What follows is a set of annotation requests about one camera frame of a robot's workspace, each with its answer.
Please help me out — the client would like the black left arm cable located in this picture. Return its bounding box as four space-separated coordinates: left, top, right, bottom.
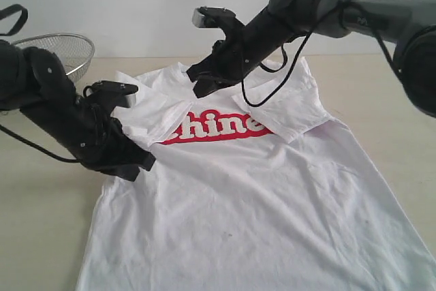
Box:
0 3 79 163

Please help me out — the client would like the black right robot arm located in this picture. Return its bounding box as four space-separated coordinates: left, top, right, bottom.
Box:
187 0 435 117

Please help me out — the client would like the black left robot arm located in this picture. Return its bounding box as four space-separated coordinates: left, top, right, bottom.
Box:
1 40 155 181

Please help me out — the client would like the metal mesh basket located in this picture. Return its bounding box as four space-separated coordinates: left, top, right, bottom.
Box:
12 33 95 82

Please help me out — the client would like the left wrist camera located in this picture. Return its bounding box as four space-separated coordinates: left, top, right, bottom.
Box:
83 80 139 114

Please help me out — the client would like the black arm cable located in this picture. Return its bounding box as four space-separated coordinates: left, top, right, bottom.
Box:
240 0 406 108
0 3 79 163

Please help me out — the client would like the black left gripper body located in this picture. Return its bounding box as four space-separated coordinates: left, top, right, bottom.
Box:
50 106 140 174

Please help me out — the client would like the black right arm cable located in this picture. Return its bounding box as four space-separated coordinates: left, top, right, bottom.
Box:
240 0 406 108

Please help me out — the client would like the white cotton t-shirt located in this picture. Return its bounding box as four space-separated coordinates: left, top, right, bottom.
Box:
76 59 435 290

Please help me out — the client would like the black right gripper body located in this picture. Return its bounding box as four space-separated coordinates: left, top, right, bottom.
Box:
205 25 283 83

